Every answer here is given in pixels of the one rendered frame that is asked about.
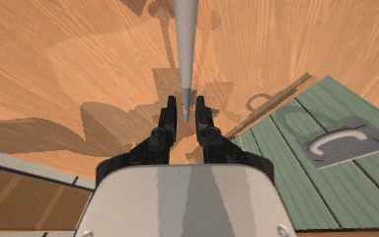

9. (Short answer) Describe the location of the brown wooden cabinet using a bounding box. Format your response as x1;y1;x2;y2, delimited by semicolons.
225;75;379;237

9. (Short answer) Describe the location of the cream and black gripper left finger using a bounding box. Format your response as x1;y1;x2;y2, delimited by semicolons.
95;96;178;191

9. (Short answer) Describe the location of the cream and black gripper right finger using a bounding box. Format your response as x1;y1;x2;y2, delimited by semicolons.
195;96;274;186

